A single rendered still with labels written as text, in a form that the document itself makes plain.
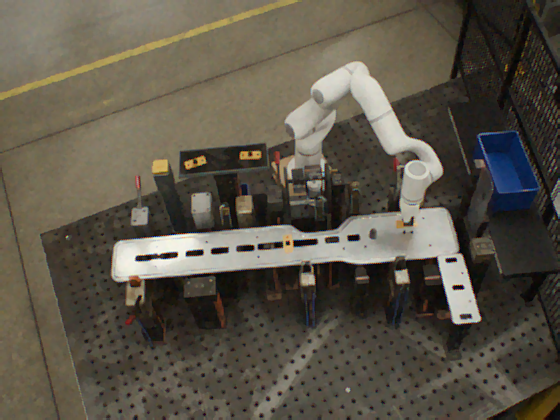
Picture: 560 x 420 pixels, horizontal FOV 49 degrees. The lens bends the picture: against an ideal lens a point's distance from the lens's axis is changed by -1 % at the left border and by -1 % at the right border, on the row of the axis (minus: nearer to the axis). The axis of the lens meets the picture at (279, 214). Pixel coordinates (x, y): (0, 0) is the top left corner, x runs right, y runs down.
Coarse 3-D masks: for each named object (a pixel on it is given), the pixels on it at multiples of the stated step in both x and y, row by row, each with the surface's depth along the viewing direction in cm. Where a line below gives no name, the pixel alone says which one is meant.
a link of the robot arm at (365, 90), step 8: (352, 64) 227; (360, 64) 224; (352, 72) 225; (360, 72) 218; (368, 72) 226; (352, 80) 216; (360, 80) 213; (368, 80) 212; (352, 88) 215; (360, 88) 212; (368, 88) 211; (376, 88) 212; (360, 96) 213; (368, 96) 212; (376, 96) 212; (384, 96) 214; (360, 104) 216; (368, 104) 213; (376, 104) 212; (384, 104) 213; (368, 112) 214; (376, 112) 213; (384, 112) 213
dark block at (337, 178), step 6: (330, 174) 253; (336, 174) 252; (342, 174) 252; (330, 180) 256; (336, 180) 251; (342, 180) 250; (336, 186) 250; (342, 186) 250; (336, 192) 253; (342, 192) 254; (336, 198) 258; (342, 198) 258; (336, 204) 261; (342, 204) 262; (336, 210) 265; (342, 210) 265; (336, 216) 269; (342, 216) 269; (336, 222) 272; (330, 228) 286
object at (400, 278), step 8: (392, 272) 237; (400, 272) 234; (392, 280) 238; (400, 280) 232; (408, 280) 232; (392, 288) 240; (400, 288) 234; (392, 296) 241; (400, 296) 240; (384, 304) 263; (392, 304) 250; (400, 304) 244; (392, 312) 252; (400, 312) 252; (392, 320) 258; (400, 320) 257
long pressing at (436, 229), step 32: (352, 224) 252; (384, 224) 251; (448, 224) 250; (128, 256) 250; (160, 256) 249; (192, 256) 248; (224, 256) 247; (256, 256) 246; (288, 256) 246; (320, 256) 245; (352, 256) 244; (384, 256) 243; (416, 256) 242
